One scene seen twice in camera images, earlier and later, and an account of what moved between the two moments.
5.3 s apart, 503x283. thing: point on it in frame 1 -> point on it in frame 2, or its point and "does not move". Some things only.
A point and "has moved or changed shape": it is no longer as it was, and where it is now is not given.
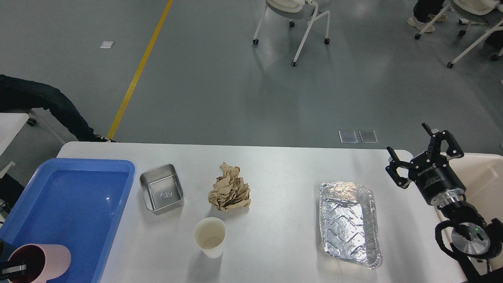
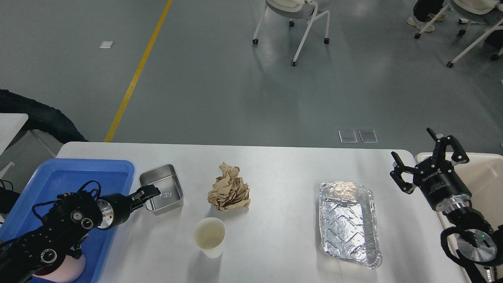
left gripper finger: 13,269 -> 115,208
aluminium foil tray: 349,225 does not move
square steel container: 162,191 does not move
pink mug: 43,262 has moved or changed shape
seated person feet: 424,11 does not move
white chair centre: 292,10 does not move
